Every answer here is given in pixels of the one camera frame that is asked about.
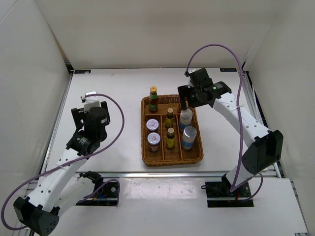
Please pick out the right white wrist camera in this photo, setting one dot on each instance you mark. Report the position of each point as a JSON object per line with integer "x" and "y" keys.
{"x": 187, "y": 74}

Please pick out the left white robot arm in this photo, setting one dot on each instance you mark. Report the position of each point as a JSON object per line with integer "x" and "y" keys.
{"x": 41, "y": 209}

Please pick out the woven wicker basket tray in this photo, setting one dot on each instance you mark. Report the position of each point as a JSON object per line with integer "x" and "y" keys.
{"x": 164, "y": 156}

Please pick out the small yellow bottle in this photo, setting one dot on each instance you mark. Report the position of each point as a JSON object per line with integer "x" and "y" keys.
{"x": 169, "y": 118}
{"x": 170, "y": 139}

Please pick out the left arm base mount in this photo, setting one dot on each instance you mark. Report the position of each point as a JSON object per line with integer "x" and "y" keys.
{"x": 106, "y": 192}

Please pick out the silver-top shaker bottle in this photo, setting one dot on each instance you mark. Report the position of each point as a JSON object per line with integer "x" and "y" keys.
{"x": 188, "y": 137}
{"x": 185, "y": 119}

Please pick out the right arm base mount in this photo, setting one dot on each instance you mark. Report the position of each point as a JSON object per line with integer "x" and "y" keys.
{"x": 218, "y": 195}

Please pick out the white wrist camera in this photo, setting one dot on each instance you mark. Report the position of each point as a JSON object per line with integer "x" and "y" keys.
{"x": 187, "y": 74}
{"x": 89, "y": 98}

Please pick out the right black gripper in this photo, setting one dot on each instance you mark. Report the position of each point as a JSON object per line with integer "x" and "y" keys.
{"x": 184, "y": 91}

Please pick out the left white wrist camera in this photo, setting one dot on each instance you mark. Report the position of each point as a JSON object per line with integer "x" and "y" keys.
{"x": 89, "y": 98}

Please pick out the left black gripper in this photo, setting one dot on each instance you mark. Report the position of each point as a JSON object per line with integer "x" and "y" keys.
{"x": 78, "y": 114}

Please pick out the white-lid jar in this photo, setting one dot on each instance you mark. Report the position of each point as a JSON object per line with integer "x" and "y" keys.
{"x": 152, "y": 125}
{"x": 153, "y": 140}

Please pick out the green sauce bottle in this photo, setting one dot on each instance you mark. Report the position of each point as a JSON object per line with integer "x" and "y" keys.
{"x": 184, "y": 105}
{"x": 153, "y": 99}

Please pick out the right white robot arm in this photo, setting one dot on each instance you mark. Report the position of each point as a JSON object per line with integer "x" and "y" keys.
{"x": 264, "y": 146}

